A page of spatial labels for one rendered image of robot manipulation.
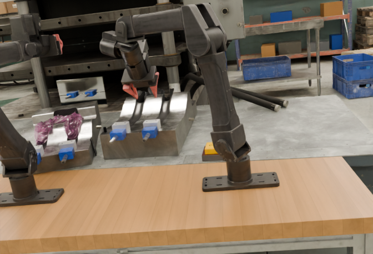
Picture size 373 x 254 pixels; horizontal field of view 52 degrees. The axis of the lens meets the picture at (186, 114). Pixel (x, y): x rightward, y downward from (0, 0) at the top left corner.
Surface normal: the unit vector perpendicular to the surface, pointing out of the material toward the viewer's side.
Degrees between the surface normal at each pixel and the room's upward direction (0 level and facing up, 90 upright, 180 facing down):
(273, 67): 93
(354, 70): 91
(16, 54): 92
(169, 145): 90
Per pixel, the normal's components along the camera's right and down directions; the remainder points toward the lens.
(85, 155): 0.14, 0.25
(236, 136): 0.79, -0.07
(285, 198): -0.12, -0.95
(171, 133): -0.15, 0.29
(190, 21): -0.58, 0.29
